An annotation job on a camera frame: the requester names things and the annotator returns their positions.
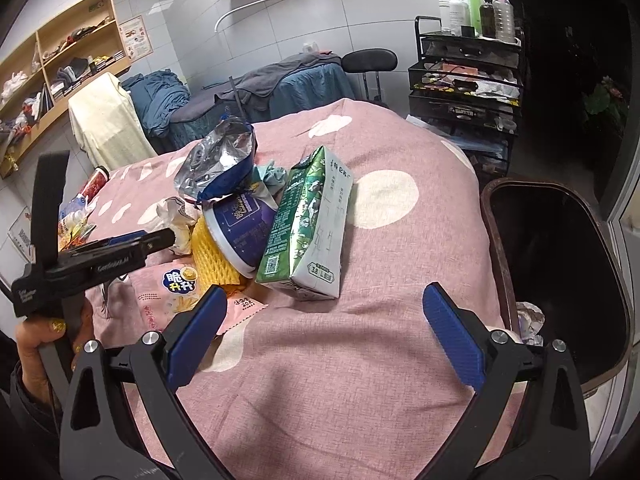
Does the yellow striped snack packet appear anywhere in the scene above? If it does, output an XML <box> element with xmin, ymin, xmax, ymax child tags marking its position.
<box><xmin>57</xmin><ymin>212</ymin><xmax>98</xmax><ymax>252</ymax></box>

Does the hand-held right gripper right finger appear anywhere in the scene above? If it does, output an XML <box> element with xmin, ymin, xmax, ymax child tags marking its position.
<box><xmin>421</xmin><ymin>282</ymin><xmax>593</xmax><ymax>480</ymax></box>

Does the yellow foam fruit net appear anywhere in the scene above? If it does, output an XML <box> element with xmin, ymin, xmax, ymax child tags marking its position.
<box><xmin>191</xmin><ymin>216</ymin><xmax>251</xmax><ymax>296</ymax></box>

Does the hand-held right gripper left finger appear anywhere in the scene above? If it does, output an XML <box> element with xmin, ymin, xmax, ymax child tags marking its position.
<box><xmin>59</xmin><ymin>285</ymin><xmax>230</xmax><ymax>480</ymax></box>

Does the cream cloth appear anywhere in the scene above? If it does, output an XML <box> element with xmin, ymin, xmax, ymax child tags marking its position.
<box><xmin>67</xmin><ymin>72</ymin><xmax>158</xmax><ymax>171</ymax></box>

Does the grey blanket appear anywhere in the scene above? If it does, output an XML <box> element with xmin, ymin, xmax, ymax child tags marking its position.
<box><xmin>185</xmin><ymin>54</ymin><xmax>345</xmax><ymax>111</ymax></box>

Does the silver foil snack bag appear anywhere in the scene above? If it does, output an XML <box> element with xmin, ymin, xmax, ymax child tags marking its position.
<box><xmin>173</xmin><ymin>116</ymin><xmax>258</xmax><ymax>206</ymax></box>

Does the person's left hand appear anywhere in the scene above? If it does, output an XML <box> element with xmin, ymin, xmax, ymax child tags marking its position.
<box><xmin>15</xmin><ymin>299</ymin><xmax>96</xmax><ymax>408</ymax></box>

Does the wall poster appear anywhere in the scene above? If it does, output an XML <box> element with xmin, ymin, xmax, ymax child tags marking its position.
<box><xmin>119</xmin><ymin>16</ymin><xmax>153</xmax><ymax>61</ymax></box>

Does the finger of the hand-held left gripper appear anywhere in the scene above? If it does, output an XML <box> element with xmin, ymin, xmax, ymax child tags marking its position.
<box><xmin>64</xmin><ymin>231</ymin><xmax>151</xmax><ymax>256</ymax></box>
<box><xmin>131</xmin><ymin>228</ymin><xmax>177</xmax><ymax>262</ymax></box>

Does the clear pump bottle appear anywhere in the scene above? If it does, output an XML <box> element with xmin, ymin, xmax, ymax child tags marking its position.
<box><xmin>492</xmin><ymin>0</ymin><xmax>517</xmax><ymax>44</ymax></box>

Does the white tissue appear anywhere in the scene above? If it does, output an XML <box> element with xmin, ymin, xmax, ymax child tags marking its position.
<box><xmin>154</xmin><ymin>197</ymin><xmax>198</xmax><ymax>256</ymax></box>

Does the dark brown trash bin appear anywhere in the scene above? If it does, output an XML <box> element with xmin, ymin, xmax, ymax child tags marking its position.
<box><xmin>480</xmin><ymin>177</ymin><xmax>633</xmax><ymax>393</ymax></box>

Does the potted plant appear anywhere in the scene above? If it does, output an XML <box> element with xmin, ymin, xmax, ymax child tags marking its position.
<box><xmin>582</xmin><ymin>75</ymin><xmax>629</xmax><ymax>133</ymax></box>

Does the small white pump bottle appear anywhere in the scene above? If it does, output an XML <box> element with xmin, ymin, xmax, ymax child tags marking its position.
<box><xmin>439</xmin><ymin>0</ymin><xmax>457</xmax><ymax>35</ymax></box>

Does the crumpled paper wad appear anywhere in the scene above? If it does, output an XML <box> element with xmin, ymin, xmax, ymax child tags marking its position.
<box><xmin>515</xmin><ymin>301</ymin><xmax>546</xmax><ymax>346</ymax></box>

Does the blue bedding pile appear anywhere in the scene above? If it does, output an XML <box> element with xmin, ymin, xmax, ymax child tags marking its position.
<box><xmin>122</xmin><ymin>71</ymin><xmax>193</xmax><ymax>138</ymax></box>

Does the blue white snack packet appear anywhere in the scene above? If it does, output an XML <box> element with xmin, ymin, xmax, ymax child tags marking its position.
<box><xmin>61</xmin><ymin>195</ymin><xmax>94</xmax><ymax>217</ymax></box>

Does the black stool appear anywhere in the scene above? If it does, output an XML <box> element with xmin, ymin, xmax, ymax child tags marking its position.
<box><xmin>342</xmin><ymin>48</ymin><xmax>398</xmax><ymax>106</ymax></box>

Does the green white milk carton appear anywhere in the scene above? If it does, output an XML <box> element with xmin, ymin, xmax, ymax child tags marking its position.
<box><xmin>255</xmin><ymin>146</ymin><xmax>355</xmax><ymax>302</ymax></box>

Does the black mesh storage cart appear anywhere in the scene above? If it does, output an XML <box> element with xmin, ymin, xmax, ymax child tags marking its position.
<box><xmin>407</xmin><ymin>16</ymin><xmax>526</xmax><ymax>186</ymax></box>

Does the white curved rail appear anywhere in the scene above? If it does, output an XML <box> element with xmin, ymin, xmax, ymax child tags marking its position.
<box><xmin>215</xmin><ymin>0</ymin><xmax>313</xmax><ymax>33</ymax></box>

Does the purple yogurt tub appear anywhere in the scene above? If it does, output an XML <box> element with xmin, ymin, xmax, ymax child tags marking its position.
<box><xmin>202</xmin><ymin>192</ymin><xmax>281</xmax><ymax>279</ymax></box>

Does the teal crumpled tissue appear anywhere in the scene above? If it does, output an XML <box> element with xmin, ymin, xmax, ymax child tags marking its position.
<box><xmin>252</xmin><ymin>160</ymin><xmax>290</xmax><ymax>196</ymax></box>

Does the green pump bottle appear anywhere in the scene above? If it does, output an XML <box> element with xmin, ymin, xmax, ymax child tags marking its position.
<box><xmin>460</xmin><ymin>0</ymin><xmax>493</xmax><ymax>37</ymax></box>

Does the pink dotted blanket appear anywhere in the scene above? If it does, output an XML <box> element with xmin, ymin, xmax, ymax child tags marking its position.
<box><xmin>57</xmin><ymin>97</ymin><xmax>518</xmax><ymax>480</ymax></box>

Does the large white bottle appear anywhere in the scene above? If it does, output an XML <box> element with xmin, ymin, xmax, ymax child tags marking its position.
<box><xmin>448</xmin><ymin>0</ymin><xmax>469</xmax><ymax>37</ymax></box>

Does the dark olive bottle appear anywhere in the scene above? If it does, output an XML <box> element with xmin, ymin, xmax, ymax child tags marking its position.
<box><xmin>479</xmin><ymin>0</ymin><xmax>497</xmax><ymax>39</ymax></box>

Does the blue covered massage bed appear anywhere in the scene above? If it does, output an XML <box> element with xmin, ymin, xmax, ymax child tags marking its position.
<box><xmin>170</xmin><ymin>62</ymin><xmax>358</xmax><ymax>153</ymax></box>

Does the person's left forearm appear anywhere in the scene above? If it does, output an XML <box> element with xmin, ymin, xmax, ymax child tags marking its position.
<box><xmin>9</xmin><ymin>365</ymin><xmax>65</xmax><ymax>480</ymax></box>

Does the pink snack packet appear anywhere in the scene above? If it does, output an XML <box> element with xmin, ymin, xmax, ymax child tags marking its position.
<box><xmin>132</xmin><ymin>257</ymin><xmax>268</xmax><ymax>336</ymax></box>

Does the red can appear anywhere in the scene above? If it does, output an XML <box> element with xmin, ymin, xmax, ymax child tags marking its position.
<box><xmin>77</xmin><ymin>167</ymin><xmax>111</xmax><ymax>201</ymax></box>

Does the wooden wall shelf unit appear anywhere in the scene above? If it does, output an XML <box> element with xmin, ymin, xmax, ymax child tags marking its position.
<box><xmin>0</xmin><ymin>0</ymin><xmax>133</xmax><ymax>180</ymax></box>

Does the white paper sign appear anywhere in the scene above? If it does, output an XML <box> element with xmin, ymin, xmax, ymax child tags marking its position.
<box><xmin>7</xmin><ymin>207</ymin><xmax>36</xmax><ymax>263</ymax></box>

